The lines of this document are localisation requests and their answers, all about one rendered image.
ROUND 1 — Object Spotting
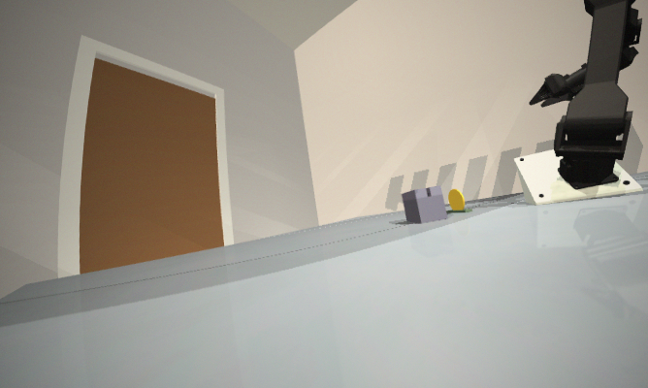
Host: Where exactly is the gold coin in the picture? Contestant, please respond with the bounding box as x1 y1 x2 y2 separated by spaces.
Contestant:
448 189 465 210

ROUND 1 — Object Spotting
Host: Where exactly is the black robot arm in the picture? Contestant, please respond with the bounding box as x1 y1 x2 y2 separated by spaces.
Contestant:
554 0 642 189

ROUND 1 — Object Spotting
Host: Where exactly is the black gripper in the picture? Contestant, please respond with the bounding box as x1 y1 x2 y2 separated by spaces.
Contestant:
529 63 587 108

